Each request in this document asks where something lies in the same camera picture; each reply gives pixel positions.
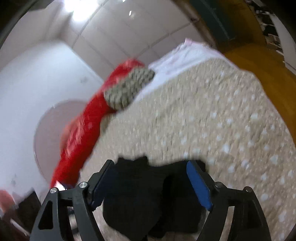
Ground olive patterned cushion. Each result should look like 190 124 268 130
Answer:
104 67 155 110

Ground white wardrobe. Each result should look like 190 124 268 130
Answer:
70 1 204 79

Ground beige dotted quilt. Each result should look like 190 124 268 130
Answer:
80 59 295 240

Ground black pants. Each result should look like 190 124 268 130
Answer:
103 156 205 240

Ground red floral comforter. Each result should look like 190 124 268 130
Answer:
50 59 144 188

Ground round white headboard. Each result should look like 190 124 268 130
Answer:
34 100 86 183

